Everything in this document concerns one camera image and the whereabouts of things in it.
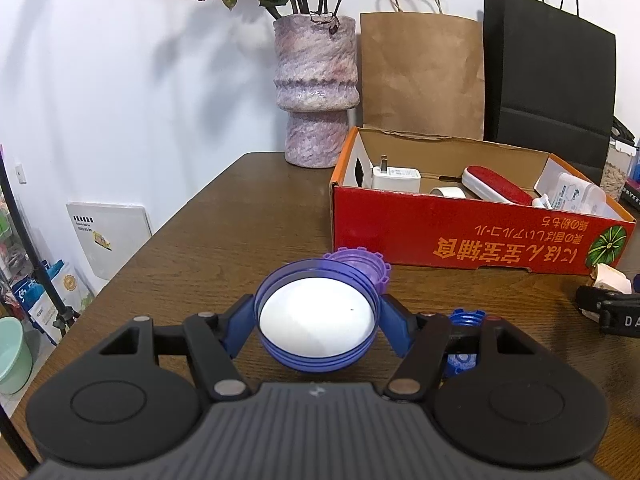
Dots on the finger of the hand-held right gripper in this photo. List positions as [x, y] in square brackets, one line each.
[620, 317]

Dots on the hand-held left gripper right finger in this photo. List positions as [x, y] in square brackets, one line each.
[395, 321]

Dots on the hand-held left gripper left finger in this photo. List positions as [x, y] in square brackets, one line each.
[241, 321]

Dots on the large blue jar lid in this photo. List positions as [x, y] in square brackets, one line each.
[315, 320]

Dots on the red cardboard box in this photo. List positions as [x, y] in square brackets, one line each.
[425, 230]

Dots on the white wall charger plug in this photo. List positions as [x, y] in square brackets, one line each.
[395, 177]

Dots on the red and white lint brush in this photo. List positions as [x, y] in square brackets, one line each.
[495, 182]

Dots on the purple jar lid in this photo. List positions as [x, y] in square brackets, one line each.
[361, 265]

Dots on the small blue ridged cap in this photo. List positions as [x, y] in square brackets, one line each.
[462, 319]

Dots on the white plastic packet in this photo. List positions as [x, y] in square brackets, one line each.
[575, 195]

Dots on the white tape roll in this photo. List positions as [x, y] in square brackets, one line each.
[447, 192]

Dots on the glass jar with grains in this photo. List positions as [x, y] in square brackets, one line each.
[617, 172]

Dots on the white flat board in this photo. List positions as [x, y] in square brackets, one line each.
[107, 235]

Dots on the white packet with round seal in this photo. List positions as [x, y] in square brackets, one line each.
[67, 285]

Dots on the black tripod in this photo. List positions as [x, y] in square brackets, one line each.
[35, 265]

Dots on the blue and white packet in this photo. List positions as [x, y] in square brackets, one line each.
[27, 295]

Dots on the mint green basin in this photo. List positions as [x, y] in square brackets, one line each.
[12, 355]

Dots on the black paper bag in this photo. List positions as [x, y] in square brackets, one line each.
[555, 90]

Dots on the pink marbled ceramic vase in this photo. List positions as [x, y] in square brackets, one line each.
[315, 85]

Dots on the brown paper bag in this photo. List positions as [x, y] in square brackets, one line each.
[420, 70]

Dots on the white wall outlet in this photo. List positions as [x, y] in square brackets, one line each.
[20, 174]

